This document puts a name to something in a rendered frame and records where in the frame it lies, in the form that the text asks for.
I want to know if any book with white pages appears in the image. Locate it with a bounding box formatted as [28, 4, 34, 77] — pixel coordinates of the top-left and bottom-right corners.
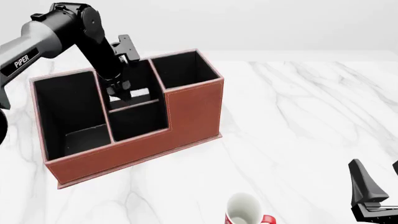
[109, 87, 158, 108]

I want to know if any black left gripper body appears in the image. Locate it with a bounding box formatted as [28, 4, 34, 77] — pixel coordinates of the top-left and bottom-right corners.
[105, 78, 132, 97]

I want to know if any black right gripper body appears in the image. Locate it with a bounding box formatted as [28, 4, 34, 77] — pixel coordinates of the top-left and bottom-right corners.
[350, 200, 398, 223]

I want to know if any white mug with red handle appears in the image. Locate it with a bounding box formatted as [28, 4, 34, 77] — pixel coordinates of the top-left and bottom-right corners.
[224, 192, 277, 224]

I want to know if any red-brown desk caddy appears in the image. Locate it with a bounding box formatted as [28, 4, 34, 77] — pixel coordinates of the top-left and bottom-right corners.
[29, 48, 224, 190]

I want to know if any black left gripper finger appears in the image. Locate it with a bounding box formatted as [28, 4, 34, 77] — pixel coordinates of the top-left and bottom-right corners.
[116, 90, 133, 106]

